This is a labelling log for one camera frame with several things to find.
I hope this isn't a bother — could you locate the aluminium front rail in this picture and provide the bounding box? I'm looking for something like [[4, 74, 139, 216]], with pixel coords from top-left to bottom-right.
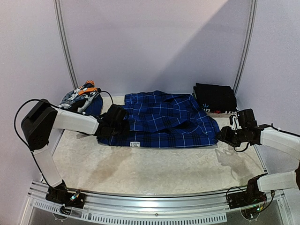
[[21, 182, 292, 225]]

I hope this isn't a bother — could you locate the left aluminium frame post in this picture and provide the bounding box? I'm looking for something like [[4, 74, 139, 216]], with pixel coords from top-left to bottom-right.
[[53, 0, 78, 89]]

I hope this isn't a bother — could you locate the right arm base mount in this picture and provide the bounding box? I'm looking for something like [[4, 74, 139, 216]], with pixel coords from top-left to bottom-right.
[[225, 188, 274, 211]]

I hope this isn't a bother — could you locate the black t-shirt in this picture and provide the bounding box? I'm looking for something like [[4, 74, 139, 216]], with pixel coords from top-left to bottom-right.
[[193, 83, 237, 112]]

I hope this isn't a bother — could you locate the solid navy blue garment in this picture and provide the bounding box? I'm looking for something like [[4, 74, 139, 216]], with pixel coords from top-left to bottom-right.
[[84, 95, 103, 116]]

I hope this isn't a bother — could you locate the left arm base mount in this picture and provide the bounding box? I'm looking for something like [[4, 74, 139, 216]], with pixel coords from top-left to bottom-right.
[[45, 187, 87, 209]]

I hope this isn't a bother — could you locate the red black plaid shirt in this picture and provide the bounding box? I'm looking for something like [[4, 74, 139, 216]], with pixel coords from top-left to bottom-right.
[[206, 110, 237, 118]]

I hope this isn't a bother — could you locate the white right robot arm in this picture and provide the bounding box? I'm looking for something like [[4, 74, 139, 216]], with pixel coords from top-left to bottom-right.
[[216, 109, 300, 204]]

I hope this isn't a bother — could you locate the right aluminium frame post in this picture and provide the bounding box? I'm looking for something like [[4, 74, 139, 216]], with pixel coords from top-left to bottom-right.
[[233, 0, 258, 96]]

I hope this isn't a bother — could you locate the camouflage orange garment pile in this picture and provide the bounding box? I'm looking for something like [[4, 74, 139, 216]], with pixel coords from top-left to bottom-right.
[[59, 80, 101, 113]]

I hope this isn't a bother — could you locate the blue plaid garment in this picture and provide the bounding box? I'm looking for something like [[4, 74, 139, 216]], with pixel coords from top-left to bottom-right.
[[97, 90, 220, 149]]

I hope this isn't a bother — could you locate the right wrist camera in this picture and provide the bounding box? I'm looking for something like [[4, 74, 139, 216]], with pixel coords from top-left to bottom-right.
[[229, 114, 239, 130]]

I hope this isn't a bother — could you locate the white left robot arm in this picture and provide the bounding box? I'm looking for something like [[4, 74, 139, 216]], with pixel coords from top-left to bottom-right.
[[20, 99, 129, 203]]

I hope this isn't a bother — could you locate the aluminium frame post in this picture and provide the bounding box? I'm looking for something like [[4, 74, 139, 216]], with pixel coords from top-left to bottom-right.
[[233, 0, 258, 96], [53, 0, 78, 89]]

